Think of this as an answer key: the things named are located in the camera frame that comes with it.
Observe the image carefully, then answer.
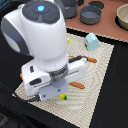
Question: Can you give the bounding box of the yellow toy banana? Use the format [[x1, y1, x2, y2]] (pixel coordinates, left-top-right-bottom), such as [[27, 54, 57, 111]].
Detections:
[[58, 94, 67, 100]]

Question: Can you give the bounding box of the grey toy pan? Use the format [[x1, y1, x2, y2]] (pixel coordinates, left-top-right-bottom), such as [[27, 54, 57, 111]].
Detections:
[[80, 6, 102, 25]]

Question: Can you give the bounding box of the beige woven placemat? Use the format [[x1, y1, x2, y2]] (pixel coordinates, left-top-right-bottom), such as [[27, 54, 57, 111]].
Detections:
[[11, 31, 115, 128]]

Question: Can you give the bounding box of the knife with wooden handle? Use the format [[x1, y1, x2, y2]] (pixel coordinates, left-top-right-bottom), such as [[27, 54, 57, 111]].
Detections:
[[69, 55, 97, 63]]

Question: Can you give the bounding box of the light blue milk carton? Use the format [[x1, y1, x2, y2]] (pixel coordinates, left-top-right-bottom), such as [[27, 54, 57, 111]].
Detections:
[[84, 33, 99, 51]]

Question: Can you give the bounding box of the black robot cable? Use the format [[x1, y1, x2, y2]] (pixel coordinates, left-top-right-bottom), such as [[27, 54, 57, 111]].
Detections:
[[0, 81, 39, 103]]

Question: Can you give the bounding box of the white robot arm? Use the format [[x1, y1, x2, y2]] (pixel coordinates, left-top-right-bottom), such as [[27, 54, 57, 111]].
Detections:
[[1, 0, 87, 102]]

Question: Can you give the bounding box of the fork with wooden handle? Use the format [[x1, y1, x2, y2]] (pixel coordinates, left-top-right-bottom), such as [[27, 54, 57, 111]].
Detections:
[[69, 81, 85, 89]]

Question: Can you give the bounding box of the black stove burner disc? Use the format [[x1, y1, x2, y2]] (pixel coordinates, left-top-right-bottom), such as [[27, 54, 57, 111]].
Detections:
[[89, 1, 104, 9]]

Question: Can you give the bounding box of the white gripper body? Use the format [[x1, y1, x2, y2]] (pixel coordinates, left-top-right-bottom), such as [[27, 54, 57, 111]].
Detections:
[[21, 57, 87, 102]]

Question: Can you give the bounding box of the beige bowl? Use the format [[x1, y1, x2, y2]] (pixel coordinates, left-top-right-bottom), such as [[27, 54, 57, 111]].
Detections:
[[117, 4, 128, 30]]

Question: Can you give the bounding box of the grey toy pot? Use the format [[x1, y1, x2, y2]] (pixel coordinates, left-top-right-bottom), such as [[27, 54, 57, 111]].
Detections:
[[62, 0, 78, 19]]

